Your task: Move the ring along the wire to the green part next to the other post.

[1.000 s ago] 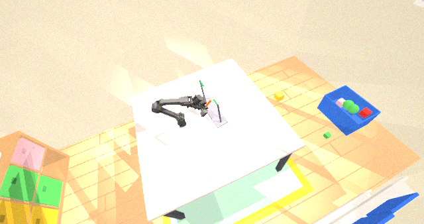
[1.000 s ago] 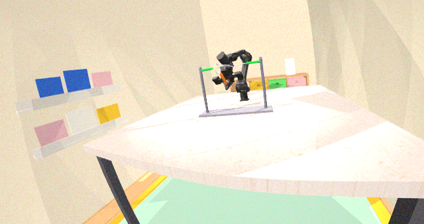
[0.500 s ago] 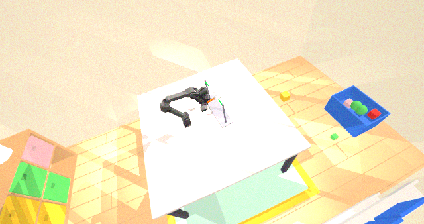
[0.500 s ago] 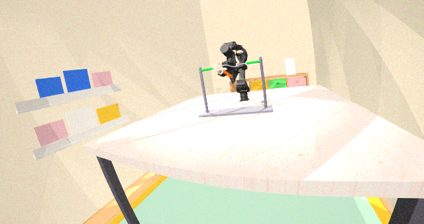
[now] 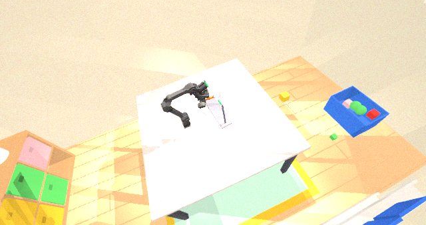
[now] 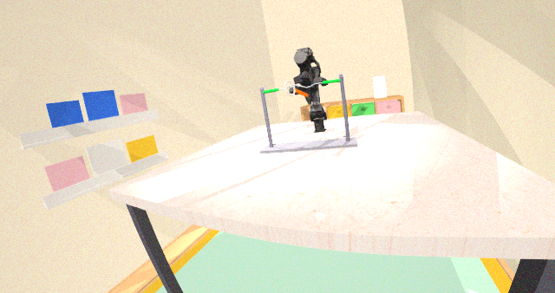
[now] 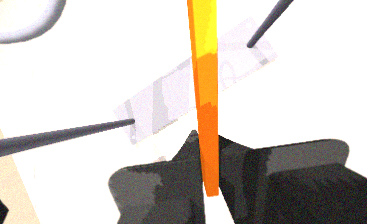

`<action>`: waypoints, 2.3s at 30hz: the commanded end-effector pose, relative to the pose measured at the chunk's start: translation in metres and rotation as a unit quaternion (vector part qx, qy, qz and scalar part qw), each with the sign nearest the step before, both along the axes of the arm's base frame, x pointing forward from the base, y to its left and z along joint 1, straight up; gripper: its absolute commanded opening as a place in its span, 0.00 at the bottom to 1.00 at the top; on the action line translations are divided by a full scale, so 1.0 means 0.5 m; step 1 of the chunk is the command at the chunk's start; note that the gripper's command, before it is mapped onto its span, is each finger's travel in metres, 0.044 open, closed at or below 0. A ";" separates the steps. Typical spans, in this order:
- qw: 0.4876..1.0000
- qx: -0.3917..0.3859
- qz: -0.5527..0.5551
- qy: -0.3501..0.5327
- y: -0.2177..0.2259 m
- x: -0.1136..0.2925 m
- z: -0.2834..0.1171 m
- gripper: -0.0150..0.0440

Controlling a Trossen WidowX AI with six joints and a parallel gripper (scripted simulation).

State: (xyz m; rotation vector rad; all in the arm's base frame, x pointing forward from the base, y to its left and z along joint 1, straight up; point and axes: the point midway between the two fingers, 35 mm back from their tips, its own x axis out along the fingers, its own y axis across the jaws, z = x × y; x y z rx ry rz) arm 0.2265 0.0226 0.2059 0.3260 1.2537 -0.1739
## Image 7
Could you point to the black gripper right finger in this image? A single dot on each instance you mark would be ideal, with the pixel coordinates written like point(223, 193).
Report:
point(244, 171)

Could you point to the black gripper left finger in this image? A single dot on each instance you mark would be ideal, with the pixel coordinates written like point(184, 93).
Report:
point(175, 179)

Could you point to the orange handle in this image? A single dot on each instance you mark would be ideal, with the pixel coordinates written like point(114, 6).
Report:
point(202, 16)

